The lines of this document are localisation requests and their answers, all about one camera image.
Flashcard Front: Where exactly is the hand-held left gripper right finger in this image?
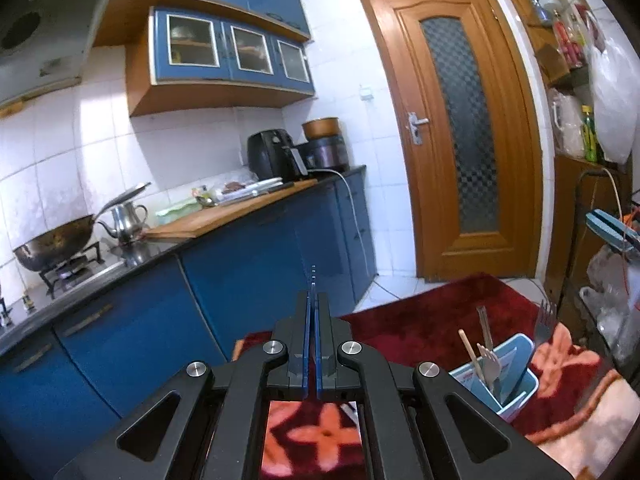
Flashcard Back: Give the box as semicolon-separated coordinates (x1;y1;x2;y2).
315;292;576;480

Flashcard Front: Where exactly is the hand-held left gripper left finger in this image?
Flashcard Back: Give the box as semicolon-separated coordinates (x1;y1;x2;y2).
52;290;313;480

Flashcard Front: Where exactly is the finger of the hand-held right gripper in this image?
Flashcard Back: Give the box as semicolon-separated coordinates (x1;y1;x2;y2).
605;240;640;265
585;209;640;248

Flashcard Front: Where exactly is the wooden chopstick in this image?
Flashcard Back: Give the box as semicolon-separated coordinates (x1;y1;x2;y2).
459;330;485;387

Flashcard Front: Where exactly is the curved handle metal fork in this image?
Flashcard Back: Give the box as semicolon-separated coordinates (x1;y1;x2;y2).
475;305;496;352

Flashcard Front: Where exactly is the white plastic fork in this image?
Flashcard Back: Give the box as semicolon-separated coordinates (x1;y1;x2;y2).
476;342;502;391

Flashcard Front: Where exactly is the light blue utensil box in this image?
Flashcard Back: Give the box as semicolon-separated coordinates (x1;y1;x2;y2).
448;332;540;423

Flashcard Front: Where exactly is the wooden shelf unit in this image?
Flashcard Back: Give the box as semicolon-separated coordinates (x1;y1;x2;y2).
497;0;638;313

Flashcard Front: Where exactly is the green bottle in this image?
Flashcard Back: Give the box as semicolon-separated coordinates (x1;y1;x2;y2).
580;105;601;162

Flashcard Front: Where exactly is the white plastic jug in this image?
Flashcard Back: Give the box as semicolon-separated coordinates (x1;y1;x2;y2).
549;92;586;157

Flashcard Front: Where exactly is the red floral blanket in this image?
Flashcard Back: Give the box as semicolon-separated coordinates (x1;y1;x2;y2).
232;272;640;480

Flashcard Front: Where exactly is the white plastic bag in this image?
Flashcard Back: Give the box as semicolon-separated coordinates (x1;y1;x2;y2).
587;24;640;164

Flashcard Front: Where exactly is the wooden cutting board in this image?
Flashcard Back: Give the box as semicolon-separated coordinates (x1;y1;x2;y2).
144;178;319;239

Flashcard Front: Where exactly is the kitchen knife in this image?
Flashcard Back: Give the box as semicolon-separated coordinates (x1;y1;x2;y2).
247;181;296;196

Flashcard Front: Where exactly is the wooden door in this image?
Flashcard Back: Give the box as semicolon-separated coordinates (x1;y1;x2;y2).
361;0;544;284

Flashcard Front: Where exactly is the dark rice cooker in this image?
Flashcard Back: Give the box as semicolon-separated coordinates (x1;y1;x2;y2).
295;134;350;174

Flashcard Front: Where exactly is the black air fryer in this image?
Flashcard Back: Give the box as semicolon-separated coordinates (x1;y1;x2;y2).
247;129;297;182

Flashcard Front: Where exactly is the metal kettle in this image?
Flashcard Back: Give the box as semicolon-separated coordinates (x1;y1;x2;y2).
97;203;150;246

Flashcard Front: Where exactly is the brown pot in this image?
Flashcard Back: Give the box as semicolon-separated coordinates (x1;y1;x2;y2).
301;117;344;141

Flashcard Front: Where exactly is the gas stove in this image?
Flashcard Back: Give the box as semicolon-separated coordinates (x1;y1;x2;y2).
37;242;107;301

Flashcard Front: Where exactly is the metal wok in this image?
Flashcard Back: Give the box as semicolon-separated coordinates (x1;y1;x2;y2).
12;214;99;272

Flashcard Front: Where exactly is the grey range hood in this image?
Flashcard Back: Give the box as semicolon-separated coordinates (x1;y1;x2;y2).
0;0;119;107

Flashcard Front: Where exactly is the white power cable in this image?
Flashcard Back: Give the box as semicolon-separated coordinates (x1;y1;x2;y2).
319;169;379;283

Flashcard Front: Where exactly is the metal door handle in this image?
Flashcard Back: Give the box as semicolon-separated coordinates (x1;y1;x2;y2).
407;112;430;146

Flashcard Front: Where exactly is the blue glass door wall cabinet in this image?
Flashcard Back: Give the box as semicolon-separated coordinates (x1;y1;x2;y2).
125;6;317;117

